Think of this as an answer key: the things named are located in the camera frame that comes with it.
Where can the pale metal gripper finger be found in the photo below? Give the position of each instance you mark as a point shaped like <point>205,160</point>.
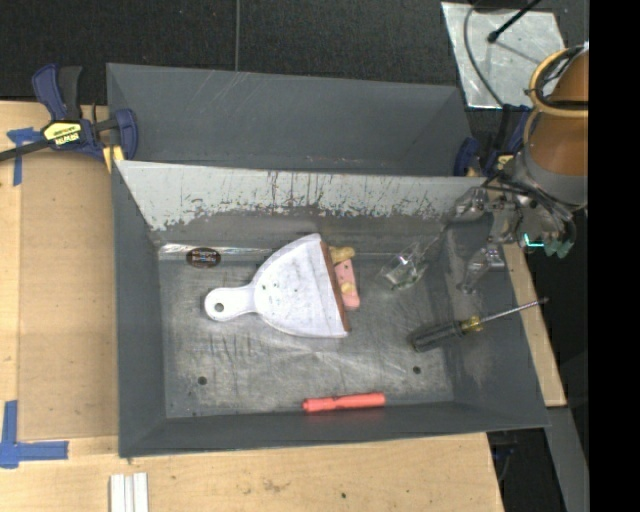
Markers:
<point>487,260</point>
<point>470,204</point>

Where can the clear glass thing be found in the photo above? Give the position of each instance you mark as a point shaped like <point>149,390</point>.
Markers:
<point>402,272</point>

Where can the black and yellow screwdriver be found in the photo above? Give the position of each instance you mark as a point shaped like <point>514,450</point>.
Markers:
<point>440,332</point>

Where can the pink and yellow toy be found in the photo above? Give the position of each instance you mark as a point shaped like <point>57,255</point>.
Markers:
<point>347,280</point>

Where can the white dustpan with brown edge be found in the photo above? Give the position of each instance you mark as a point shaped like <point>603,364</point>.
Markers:
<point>295,290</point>

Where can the orange-red marker pen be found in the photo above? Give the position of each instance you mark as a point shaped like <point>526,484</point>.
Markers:
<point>345,402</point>

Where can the grey metal bin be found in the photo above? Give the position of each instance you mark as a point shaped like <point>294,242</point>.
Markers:
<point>300,370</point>

